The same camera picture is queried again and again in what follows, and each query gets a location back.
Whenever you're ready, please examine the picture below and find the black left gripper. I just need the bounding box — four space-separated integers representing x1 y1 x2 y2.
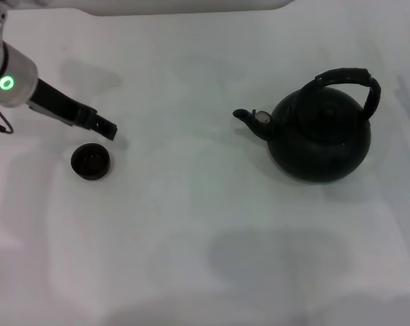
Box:
27 77 119 142

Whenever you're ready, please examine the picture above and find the small black teacup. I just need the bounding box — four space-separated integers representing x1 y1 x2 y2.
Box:
70 143 111 181

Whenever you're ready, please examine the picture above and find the dark left wrist cable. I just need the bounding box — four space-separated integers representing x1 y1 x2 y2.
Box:
0 101 14 134

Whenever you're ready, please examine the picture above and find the black round teapot with handle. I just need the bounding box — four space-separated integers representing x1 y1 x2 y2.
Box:
232 67 382 183

